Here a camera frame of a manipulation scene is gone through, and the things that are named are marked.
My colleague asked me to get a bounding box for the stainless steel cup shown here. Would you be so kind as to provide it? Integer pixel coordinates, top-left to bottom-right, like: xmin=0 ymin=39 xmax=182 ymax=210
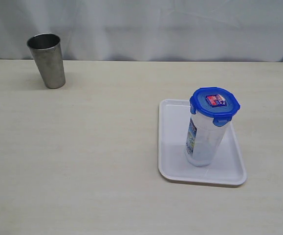
xmin=26 ymin=33 xmax=65 ymax=89

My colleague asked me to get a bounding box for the clear plastic tall container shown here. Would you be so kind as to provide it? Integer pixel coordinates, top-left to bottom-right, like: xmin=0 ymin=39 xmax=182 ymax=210
xmin=185 ymin=112 xmax=230 ymax=167

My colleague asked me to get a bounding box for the blue clip-lock lid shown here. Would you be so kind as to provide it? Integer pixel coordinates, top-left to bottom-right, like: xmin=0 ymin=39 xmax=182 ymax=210
xmin=190 ymin=87 xmax=240 ymax=127

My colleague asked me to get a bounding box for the white backdrop curtain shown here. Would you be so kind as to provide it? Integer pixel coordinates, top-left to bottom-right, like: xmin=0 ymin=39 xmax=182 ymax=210
xmin=0 ymin=0 xmax=283 ymax=62

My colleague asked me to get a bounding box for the white rectangular tray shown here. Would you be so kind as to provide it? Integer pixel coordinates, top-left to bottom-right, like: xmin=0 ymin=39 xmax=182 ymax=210
xmin=158 ymin=99 xmax=247 ymax=187

